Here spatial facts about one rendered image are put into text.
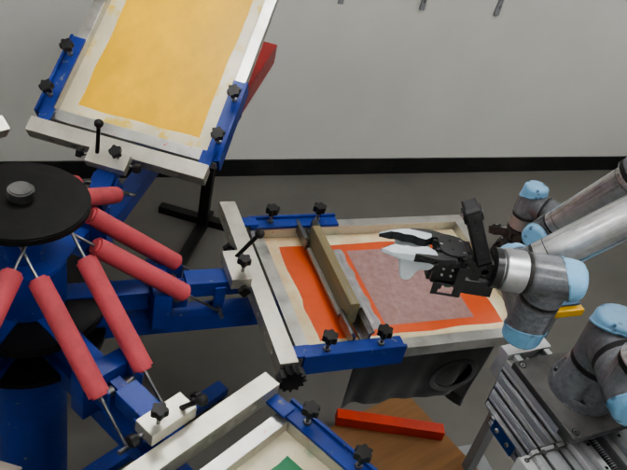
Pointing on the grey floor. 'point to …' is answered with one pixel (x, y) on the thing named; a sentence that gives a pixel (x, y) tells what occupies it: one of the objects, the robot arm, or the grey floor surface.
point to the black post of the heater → (204, 217)
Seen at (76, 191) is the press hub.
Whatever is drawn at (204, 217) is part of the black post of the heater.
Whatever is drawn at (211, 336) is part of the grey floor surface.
